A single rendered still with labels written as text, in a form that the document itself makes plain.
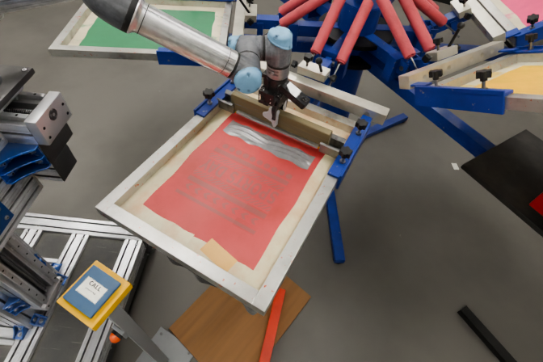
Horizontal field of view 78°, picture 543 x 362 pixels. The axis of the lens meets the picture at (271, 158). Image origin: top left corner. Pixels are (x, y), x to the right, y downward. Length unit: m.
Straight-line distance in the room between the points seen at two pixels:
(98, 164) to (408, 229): 2.13
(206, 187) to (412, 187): 1.75
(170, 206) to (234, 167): 0.25
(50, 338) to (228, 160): 1.14
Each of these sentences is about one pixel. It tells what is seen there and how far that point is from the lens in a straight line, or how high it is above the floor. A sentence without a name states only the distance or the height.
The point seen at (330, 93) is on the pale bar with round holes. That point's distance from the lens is 1.37.
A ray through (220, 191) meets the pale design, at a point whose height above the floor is 0.96.
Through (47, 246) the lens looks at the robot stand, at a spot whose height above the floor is 0.21.
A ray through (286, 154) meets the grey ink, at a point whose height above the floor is 0.96.
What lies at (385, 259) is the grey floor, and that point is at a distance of 2.19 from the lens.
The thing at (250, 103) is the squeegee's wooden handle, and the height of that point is 1.05.
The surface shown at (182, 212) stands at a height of 0.96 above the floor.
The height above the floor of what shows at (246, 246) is 0.96.
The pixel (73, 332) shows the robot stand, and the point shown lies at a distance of 1.87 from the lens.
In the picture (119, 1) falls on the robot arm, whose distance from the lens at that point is 0.88.
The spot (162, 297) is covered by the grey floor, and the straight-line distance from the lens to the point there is 2.02.
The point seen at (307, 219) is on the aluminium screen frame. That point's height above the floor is 0.99.
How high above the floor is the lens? 1.87
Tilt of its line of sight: 49 degrees down
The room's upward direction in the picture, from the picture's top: 5 degrees clockwise
